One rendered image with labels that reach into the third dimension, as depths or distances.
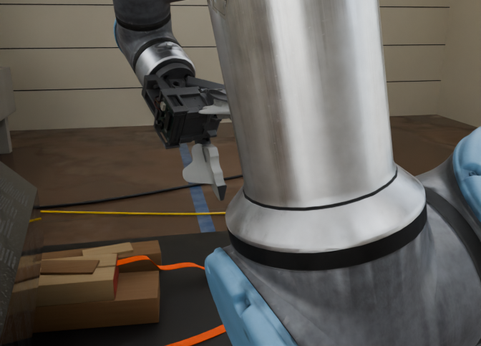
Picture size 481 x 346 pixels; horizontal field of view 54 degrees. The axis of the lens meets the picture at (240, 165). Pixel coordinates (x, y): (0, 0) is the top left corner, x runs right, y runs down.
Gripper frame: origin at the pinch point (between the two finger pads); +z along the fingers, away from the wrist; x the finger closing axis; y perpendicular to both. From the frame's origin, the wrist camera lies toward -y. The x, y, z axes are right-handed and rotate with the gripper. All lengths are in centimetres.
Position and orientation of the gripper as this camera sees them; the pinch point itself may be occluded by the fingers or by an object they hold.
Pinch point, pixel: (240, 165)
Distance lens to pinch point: 65.6
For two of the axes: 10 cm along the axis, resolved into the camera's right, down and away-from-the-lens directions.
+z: 4.6, 6.9, -5.5
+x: 2.7, -7.1, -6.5
